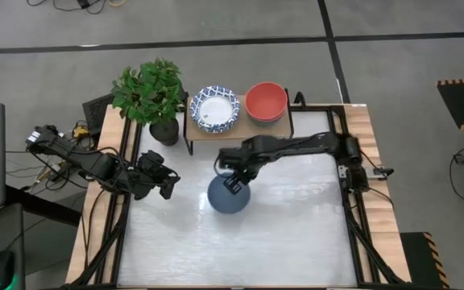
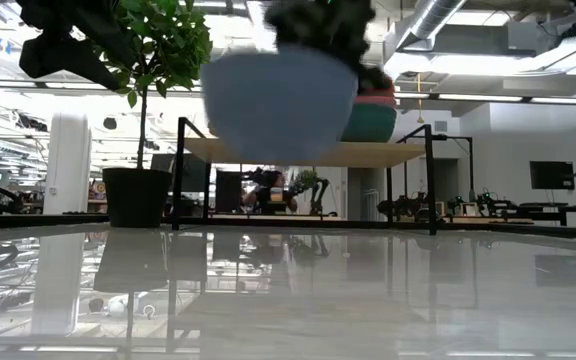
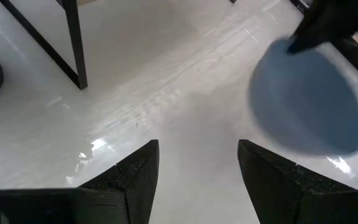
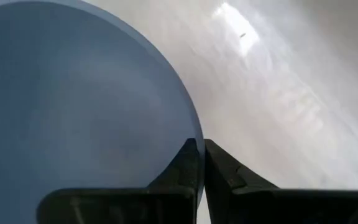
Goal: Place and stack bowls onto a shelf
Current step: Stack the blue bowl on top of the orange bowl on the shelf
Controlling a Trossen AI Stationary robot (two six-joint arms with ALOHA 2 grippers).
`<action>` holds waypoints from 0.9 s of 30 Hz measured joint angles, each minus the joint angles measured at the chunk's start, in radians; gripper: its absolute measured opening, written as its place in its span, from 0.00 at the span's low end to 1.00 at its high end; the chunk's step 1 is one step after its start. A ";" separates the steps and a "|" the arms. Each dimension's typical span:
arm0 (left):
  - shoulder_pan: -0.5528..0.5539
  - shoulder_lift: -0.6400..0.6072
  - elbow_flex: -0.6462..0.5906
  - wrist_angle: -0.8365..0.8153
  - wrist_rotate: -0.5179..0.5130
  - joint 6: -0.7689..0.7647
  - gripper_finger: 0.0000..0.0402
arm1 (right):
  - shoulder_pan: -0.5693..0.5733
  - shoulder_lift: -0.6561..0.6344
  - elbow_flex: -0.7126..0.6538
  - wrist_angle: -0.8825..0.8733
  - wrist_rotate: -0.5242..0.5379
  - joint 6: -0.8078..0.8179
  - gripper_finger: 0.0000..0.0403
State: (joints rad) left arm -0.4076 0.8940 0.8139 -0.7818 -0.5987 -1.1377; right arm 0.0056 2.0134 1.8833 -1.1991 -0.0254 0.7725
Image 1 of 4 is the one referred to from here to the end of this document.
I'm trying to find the wooden shelf with black frame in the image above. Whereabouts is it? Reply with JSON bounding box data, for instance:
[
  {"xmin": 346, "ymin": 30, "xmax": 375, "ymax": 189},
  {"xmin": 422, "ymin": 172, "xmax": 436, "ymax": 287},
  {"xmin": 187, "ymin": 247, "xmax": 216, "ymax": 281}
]
[{"xmin": 182, "ymin": 88, "xmax": 296, "ymax": 157}]

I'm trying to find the black perforated box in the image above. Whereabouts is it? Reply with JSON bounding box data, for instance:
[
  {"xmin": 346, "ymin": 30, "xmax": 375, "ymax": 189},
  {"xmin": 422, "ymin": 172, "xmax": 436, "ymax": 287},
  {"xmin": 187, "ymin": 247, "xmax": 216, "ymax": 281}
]
[{"xmin": 81, "ymin": 93, "xmax": 115, "ymax": 136}]

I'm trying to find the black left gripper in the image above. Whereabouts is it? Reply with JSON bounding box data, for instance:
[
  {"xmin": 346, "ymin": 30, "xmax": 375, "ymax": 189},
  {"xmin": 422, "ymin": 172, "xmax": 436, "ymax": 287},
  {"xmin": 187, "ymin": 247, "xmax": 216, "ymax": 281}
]
[{"xmin": 133, "ymin": 150, "xmax": 181, "ymax": 201}]

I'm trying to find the blue floral paper bowl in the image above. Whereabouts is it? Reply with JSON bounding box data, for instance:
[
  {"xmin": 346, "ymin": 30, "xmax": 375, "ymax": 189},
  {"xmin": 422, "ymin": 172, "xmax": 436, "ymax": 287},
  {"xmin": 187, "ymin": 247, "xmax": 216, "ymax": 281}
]
[{"xmin": 189, "ymin": 85, "xmax": 242, "ymax": 134}]

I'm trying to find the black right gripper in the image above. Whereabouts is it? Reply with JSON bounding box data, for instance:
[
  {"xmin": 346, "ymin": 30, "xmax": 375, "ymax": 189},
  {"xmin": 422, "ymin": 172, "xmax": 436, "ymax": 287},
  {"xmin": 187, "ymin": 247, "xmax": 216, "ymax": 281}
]
[{"xmin": 215, "ymin": 136, "xmax": 267, "ymax": 196}]

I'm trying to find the blue plastic bowl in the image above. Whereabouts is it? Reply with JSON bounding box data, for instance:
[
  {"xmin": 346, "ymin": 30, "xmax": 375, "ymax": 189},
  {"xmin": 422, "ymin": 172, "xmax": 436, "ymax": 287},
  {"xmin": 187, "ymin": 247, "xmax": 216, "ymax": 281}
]
[{"xmin": 206, "ymin": 173, "xmax": 252, "ymax": 214}]

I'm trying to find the black computer mouse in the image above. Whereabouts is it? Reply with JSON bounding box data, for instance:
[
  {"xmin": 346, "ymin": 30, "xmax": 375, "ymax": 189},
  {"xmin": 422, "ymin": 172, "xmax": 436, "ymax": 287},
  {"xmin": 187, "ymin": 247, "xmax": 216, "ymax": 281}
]
[{"xmin": 0, "ymin": 249, "xmax": 18, "ymax": 290}]

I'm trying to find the orange plastic bowl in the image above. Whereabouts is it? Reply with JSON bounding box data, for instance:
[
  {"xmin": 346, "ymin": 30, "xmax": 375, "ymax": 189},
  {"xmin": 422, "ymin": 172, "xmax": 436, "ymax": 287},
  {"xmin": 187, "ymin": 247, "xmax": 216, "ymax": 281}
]
[{"xmin": 244, "ymin": 81, "xmax": 288, "ymax": 122}]

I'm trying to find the black metal table frame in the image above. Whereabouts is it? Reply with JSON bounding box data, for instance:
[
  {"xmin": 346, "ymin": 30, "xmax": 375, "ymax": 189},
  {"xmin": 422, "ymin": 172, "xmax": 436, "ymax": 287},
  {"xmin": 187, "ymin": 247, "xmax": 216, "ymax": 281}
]
[{"xmin": 64, "ymin": 102, "xmax": 414, "ymax": 290}]

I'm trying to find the green plant in black pot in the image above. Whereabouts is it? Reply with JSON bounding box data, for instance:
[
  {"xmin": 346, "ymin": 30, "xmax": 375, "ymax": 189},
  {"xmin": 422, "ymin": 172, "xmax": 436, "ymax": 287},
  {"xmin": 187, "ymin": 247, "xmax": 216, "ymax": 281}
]
[{"xmin": 110, "ymin": 57, "xmax": 185, "ymax": 147}]

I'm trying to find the pink plastic bowl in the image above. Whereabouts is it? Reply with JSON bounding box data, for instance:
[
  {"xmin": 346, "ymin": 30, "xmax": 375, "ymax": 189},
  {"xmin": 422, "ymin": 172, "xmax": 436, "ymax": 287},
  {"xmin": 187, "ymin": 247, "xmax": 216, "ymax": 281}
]
[{"xmin": 250, "ymin": 115, "xmax": 286, "ymax": 123}]

